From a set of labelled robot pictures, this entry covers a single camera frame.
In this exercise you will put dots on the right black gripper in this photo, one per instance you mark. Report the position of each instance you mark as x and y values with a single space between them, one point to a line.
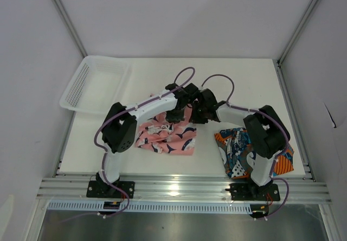
194 118

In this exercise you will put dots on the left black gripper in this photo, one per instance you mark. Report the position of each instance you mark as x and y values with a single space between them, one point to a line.
172 119

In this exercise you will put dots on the pink star patterned shorts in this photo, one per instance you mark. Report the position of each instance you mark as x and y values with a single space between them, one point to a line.
160 136

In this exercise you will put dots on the blue orange patterned shorts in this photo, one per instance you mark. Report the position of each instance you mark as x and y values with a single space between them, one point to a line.
237 154

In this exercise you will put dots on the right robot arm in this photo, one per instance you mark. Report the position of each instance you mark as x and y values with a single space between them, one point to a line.
268 135

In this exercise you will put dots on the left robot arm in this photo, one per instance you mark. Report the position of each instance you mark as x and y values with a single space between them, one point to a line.
120 127

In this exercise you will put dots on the white plastic basket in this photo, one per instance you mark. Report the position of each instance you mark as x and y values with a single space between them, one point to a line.
98 82

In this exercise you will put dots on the right aluminium frame post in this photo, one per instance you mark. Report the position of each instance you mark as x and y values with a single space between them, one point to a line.
300 27

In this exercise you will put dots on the aluminium frame post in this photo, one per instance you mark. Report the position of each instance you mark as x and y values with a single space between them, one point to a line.
300 27
61 10

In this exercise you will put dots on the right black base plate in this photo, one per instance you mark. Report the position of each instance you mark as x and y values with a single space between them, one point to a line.
250 191

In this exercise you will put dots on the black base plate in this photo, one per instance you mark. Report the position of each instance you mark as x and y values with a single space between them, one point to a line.
250 191
98 189

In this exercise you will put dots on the white slotted cable duct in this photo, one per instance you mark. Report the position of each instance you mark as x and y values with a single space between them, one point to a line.
146 206

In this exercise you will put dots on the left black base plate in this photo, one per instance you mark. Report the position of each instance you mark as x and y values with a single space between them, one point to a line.
98 189

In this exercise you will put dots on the aluminium mounting rail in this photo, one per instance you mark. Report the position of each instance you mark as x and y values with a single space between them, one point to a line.
182 189

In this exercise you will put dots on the left aluminium frame post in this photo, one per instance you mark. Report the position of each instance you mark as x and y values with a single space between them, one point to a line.
61 10

